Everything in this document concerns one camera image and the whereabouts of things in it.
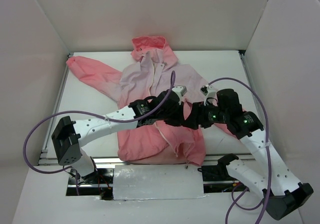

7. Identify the pink hooded zip jacket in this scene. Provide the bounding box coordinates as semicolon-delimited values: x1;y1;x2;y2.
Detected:
65;35;251;166

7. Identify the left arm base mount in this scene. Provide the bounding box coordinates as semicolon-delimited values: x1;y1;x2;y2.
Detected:
65;168;114;200

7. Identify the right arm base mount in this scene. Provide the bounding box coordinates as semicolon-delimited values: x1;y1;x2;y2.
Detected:
197;154;240;193

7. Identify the left aluminium table rail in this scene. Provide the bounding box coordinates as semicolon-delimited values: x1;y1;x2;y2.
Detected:
38;66;69;165

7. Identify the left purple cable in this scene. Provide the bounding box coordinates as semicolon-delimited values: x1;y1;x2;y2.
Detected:
23;71;176;197

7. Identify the right aluminium table rail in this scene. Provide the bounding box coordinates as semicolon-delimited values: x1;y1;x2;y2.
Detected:
238;50;273;154

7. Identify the white foil tape patch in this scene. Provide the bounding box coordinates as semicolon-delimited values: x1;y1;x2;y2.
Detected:
112;164;205;200

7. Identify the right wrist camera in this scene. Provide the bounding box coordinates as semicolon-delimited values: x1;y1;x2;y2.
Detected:
200;84;217;106

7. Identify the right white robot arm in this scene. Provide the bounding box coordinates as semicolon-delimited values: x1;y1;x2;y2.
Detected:
186;86;314;220

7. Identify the aluminium table rail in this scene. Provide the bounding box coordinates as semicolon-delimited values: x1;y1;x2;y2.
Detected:
38;66;69;165
238;50;273;154
38;154;254;166

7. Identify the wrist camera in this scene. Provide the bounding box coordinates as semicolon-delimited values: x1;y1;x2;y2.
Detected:
200;84;217;106
172;86;187;104

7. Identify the front aluminium table rail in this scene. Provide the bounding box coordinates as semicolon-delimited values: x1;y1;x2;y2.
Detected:
38;154;254;166

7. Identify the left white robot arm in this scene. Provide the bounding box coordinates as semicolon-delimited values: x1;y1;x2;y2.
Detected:
51;86;187;183

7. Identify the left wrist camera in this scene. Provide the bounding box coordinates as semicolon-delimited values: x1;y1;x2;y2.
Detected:
172;86;187;104

